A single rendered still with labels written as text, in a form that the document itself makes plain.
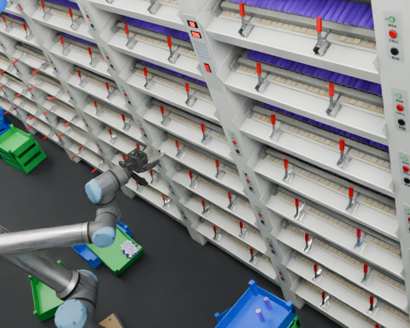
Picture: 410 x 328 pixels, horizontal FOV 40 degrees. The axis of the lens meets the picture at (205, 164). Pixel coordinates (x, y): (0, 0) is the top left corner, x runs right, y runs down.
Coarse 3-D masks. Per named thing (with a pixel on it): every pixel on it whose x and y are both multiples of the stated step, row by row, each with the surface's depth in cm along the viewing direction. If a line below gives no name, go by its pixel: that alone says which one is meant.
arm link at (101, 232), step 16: (80, 224) 227; (96, 224) 225; (112, 224) 226; (0, 240) 226; (16, 240) 225; (32, 240) 225; (48, 240) 224; (64, 240) 224; (80, 240) 224; (96, 240) 223; (112, 240) 224
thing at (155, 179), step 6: (114, 150) 337; (108, 156) 336; (114, 156) 339; (120, 156) 335; (126, 156) 333; (114, 162) 336; (138, 174) 320; (144, 174) 317; (150, 174) 306; (156, 174) 312; (150, 180) 313; (156, 180) 309; (162, 180) 307; (156, 186) 308; (162, 186) 306; (162, 192) 304; (168, 192) 301
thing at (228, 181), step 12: (168, 132) 264; (156, 144) 264; (168, 144) 264; (180, 144) 259; (168, 156) 265; (192, 156) 252; (204, 156) 248; (192, 168) 250; (204, 168) 244; (216, 168) 241; (228, 168) 237; (216, 180) 238; (228, 180) 234; (240, 180) 231; (240, 192) 228
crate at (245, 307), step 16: (256, 288) 217; (240, 304) 215; (256, 304) 216; (272, 304) 214; (288, 304) 203; (224, 320) 210; (240, 320) 213; (256, 320) 211; (272, 320) 209; (288, 320) 205
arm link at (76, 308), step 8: (64, 304) 257; (72, 304) 255; (80, 304) 254; (88, 304) 260; (56, 312) 255; (64, 312) 253; (72, 312) 252; (80, 312) 251; (88, 312) 255; (56, 320) 252; (64, 320) 250; (72, 320) 249; (80, 320) 249; (88, 320) 253
